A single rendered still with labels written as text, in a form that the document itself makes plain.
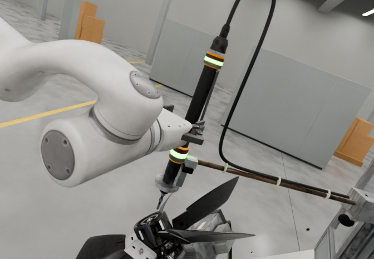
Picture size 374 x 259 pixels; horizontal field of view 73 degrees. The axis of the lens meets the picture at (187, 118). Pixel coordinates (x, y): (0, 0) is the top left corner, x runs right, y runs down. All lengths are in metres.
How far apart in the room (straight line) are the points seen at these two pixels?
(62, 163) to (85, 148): 0.04
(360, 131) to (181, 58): 5.60
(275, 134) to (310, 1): 7.95
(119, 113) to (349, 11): 13.09
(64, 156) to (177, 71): 7.76
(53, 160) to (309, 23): 12.77
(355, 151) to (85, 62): 8.73
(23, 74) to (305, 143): 6.26
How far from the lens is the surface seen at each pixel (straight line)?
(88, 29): 8.76
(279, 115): 6.21
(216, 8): 13.14
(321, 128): 6.39
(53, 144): 0.34
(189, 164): 0.67
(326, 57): 13.00
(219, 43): 0.58
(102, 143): 0.32
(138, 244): 0.90
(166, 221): 0.90
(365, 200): 0.94
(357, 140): 8.76
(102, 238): 1.11
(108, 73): 0.30
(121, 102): 0.30
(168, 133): 0.43
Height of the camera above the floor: 1.84
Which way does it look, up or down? 18 degrees down
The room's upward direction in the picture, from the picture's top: 21 degrees clockwise
